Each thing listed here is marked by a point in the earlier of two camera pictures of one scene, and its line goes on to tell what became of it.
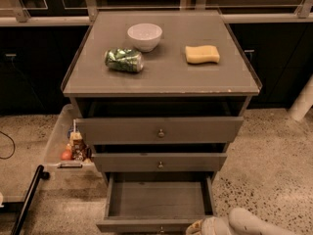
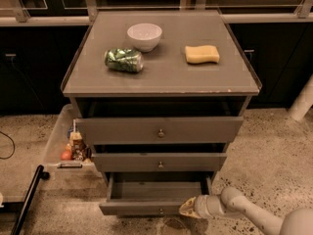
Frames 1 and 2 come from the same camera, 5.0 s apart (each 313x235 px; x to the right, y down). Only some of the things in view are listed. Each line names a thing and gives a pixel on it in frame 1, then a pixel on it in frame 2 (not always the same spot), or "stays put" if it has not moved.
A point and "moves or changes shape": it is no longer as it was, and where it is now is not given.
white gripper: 211,226 -> 202,206
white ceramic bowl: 145,36 stays put
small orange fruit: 67,155 stays put
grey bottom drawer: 156,202 moves or changes shape
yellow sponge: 201,54 stays put
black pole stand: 40,174 stays put
